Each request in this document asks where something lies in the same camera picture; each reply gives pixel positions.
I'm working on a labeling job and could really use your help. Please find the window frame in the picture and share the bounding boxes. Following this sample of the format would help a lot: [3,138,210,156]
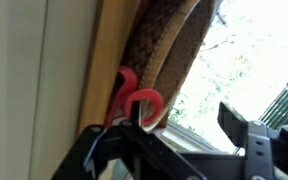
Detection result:
[160,121,225,154]

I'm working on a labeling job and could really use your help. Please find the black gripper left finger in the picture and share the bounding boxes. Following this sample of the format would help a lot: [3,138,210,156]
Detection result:
[50,119,208,180]

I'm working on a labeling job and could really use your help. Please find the wooden tray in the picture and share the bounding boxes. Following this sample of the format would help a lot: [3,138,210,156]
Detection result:
[75,0,218,134]

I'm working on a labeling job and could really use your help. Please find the red handled scissors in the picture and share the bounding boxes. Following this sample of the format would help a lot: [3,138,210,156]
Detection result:
[83,65,165,169]

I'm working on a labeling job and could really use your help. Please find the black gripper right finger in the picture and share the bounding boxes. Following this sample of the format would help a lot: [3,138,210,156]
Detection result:
[217,101,288,180]

